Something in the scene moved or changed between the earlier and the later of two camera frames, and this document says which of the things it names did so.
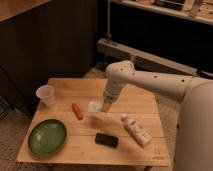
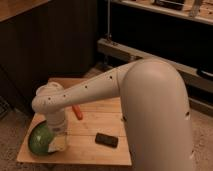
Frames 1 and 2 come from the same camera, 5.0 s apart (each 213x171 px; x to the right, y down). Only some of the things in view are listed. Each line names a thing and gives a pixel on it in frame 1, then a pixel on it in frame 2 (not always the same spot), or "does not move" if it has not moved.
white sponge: x=95 y=106 -> x=58 y=144
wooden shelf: x=197 y=10 does not move
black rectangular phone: x=105 y=139 does not move
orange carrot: x=77 y=110 does not move
